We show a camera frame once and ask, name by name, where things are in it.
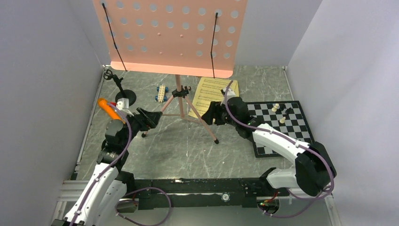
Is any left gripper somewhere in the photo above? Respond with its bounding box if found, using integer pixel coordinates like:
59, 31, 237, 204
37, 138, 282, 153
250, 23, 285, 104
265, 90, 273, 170
120, 107, 162, 148

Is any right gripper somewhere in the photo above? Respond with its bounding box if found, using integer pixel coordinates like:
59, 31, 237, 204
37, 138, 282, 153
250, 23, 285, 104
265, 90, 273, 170
201, 101, 239, 127

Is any yellow sheet music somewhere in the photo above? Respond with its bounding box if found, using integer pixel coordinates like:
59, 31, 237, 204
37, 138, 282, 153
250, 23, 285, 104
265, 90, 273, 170
188, 77, 239, 116

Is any black microphone stand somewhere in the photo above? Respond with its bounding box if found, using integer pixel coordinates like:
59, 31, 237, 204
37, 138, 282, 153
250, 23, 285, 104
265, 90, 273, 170
103, 69, 136, 106

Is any orange toy microphone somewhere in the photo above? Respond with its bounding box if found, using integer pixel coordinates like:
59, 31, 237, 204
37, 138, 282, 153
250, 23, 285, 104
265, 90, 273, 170
97, 98, 125, 123

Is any pink music stand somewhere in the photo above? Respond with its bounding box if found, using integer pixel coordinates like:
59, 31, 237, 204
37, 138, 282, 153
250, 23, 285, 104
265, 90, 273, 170
92, 0, 248, 145

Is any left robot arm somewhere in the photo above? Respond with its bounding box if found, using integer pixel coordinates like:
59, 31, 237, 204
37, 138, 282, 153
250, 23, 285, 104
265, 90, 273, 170
52, 108, 163, 226

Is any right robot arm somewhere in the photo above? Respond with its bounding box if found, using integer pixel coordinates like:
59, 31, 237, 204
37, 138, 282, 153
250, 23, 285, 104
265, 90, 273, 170
201, 97, 336, 197

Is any cream blue-wheeled brick car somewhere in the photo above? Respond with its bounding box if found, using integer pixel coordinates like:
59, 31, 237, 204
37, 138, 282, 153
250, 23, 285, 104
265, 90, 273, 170
155, 85, 169, 103

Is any white chess piece upper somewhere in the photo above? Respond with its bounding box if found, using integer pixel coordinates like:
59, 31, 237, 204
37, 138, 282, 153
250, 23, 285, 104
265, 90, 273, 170
271, 103, 280, 112

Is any white chess piece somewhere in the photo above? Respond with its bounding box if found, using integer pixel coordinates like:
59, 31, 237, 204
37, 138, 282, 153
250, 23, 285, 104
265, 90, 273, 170
279, 116, 286, 124
271, 103, 280, 112

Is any white chess piece lower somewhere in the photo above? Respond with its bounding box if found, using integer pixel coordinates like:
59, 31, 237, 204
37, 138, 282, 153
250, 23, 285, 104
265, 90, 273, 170
279, 116, 286, 124

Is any black white chessboard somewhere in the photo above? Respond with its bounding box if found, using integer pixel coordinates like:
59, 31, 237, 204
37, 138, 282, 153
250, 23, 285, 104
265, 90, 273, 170
247, 100, 315, 144

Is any black chess piece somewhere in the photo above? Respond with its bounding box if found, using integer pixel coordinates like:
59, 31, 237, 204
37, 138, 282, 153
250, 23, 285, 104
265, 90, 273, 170
279, 104, 294, 115

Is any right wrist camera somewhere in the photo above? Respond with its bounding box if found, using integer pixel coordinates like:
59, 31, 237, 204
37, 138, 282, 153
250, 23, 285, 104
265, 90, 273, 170
221, 87, 237, 101

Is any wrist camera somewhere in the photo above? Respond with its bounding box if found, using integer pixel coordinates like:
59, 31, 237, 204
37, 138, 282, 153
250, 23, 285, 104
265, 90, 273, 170
221, 87, 237, 101
116, 98, 133, 116

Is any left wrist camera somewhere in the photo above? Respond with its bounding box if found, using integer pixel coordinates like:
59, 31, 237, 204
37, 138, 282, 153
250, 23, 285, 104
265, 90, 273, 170
116, 98, 133, 116

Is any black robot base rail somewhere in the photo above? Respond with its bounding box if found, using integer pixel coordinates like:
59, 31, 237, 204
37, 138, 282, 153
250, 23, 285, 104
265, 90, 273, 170
122, 178, 288, 210

